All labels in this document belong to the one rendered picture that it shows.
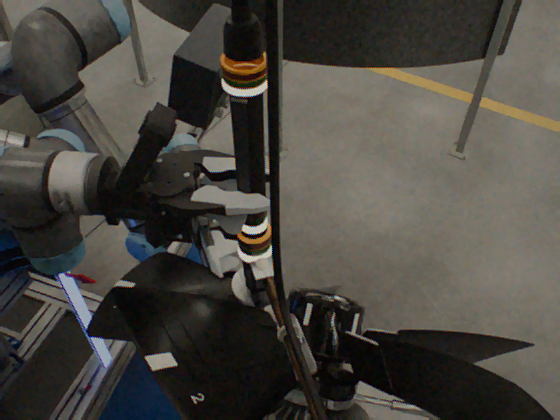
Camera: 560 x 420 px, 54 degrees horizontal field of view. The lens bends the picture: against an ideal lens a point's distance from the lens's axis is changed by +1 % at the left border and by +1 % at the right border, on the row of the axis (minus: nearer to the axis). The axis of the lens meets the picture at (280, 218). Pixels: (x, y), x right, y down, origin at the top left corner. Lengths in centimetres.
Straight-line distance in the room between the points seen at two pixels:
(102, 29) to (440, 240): 192
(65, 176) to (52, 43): 37
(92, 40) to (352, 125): 226
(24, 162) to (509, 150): 277
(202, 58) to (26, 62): 45
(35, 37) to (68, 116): 13
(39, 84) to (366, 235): 184
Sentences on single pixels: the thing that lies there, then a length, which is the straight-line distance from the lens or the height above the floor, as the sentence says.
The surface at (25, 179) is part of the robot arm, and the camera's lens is 68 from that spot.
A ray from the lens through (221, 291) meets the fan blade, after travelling 89.
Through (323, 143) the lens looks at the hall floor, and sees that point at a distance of 299.
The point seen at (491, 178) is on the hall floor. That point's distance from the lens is 298.
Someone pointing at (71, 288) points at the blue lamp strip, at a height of 114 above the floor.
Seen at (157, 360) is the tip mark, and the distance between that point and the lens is 57.
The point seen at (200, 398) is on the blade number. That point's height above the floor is 140.
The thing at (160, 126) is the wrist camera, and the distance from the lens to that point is 57.
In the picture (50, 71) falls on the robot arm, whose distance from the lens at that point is 99.
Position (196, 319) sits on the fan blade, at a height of 138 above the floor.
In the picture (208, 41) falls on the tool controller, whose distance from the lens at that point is 137.
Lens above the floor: 192
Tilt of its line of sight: 48 degrees down
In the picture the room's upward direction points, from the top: straight up
